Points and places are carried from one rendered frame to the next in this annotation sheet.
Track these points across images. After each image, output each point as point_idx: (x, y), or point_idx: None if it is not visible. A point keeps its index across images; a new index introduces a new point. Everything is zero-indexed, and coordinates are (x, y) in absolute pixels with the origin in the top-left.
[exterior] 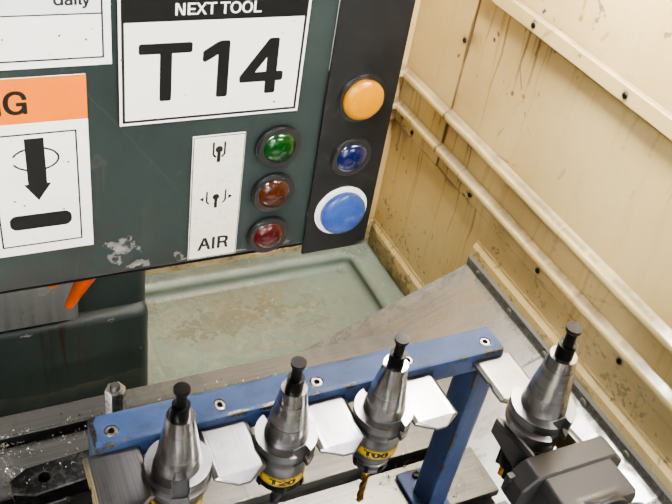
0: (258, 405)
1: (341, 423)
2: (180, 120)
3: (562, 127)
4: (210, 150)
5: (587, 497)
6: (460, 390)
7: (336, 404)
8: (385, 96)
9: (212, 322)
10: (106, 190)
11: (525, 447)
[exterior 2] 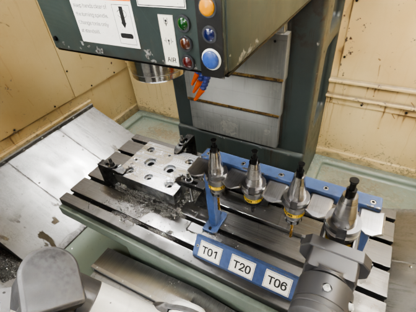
0: None
1: (277, 191)
2: (152, 6)
3: None
4: (163, 20)
5: (324, 264)
6: None
7: (282, 186)
8: (216, 7)
9: (344, 184)
10: (140, 30)
11: (323, 233)
